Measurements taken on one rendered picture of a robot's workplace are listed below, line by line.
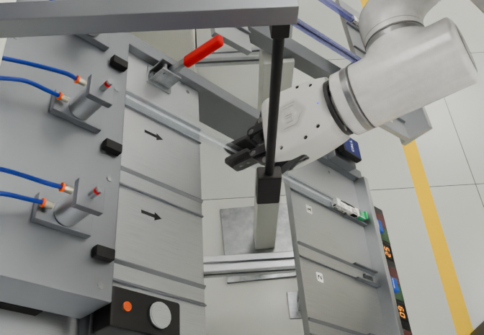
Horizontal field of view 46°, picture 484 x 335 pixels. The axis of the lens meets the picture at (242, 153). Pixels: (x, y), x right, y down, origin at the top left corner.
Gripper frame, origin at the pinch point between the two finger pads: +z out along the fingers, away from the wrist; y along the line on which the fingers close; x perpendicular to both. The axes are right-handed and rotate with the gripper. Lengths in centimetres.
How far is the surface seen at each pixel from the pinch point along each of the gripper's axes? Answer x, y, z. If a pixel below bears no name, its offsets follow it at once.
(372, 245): 29.7, 5.0, -5.0
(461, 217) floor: 118, -37, -4
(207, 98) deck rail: -4.7, -8.1, 2.0
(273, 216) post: 66, -30, 34
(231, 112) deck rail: -0.1, -8.1, 1.2
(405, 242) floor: 107, -30, 12
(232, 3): -34.5, 18.0, -22.5
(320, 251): 16.0, 10.0, -2.0
